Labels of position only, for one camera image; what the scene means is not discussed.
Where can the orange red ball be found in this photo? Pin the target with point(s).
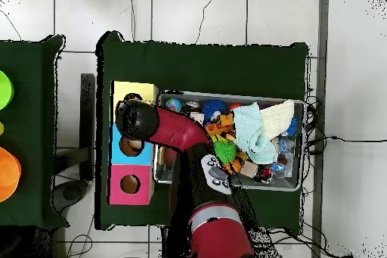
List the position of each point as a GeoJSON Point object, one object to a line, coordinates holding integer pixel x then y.
{"type": "Point", "coordinates": [235, 106]}

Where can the black upright panel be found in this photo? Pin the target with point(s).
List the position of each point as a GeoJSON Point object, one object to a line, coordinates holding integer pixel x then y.
{"type": "Point", "coordinates": [87, 118]}

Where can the mint waffle cloth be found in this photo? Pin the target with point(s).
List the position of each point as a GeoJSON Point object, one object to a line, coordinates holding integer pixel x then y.
{"type": "Point", "coordinates": [251, 131]}

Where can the grey rounded stand base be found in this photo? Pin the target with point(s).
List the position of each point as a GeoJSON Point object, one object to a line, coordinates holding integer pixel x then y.
{"type": "Point", "coordinates": [72, 193]}

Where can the orange toy building brick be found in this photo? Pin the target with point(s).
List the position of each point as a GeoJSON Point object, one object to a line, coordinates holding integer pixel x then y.
{"type": "Point", "coordinates": [220, 124]}

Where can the green plastic disc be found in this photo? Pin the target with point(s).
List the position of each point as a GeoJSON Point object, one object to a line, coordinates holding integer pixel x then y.
{"type": "Point", "coordinates": [5, 90]}

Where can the shallow metal mesh bin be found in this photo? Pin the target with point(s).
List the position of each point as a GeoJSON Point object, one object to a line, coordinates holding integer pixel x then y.
{"type": "Point", "coordinates": [291, 179]}

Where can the cream waffle cloth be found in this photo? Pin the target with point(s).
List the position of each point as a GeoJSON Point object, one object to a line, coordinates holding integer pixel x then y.
{"type": "Point", "coordinates": [276, 118]}

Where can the globe print ball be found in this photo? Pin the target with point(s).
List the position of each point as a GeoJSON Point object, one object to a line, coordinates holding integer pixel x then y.
{"type": "Point", "coordinates": [173, 105]}

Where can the large dark green spiky ball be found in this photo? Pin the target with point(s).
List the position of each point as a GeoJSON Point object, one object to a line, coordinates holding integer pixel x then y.
{"type": "Point", "coordinates": [225, 150]}

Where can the dark green tablecloth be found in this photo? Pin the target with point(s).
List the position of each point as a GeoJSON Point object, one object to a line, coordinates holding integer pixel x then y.
{"type": "Point", "coordinates": [27, 58]}
{"type": "Point", "coordinates": [196, 67]}

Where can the orange plastic disc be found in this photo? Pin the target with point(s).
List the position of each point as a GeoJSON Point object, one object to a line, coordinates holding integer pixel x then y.
{"type": "Point", "coordinates": [9, 173]}

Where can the brown toy football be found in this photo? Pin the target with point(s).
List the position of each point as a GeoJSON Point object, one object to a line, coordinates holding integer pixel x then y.
{"type": "Point", "coordinates": [170, 155]}

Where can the mini basketball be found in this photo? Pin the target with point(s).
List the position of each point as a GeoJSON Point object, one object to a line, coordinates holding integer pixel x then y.
{"type": "Point", "coordinates": [235, 166]}

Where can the crushed red soda can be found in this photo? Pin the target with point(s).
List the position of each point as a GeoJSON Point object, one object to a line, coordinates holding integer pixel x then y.
{"type": "Point", "coordinates": [266, 174]}

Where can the blue spiky rubber ball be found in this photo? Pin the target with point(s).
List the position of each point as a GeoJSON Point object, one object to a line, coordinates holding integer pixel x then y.
{"type": "Point", "coordinates": [213, 108]}
{"type": "Point", "coordinates": [292, 126]}

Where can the wooden box with three holes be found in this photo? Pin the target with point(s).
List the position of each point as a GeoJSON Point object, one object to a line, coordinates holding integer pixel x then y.
{"type": "Point", "coordinates": [116, 185]}

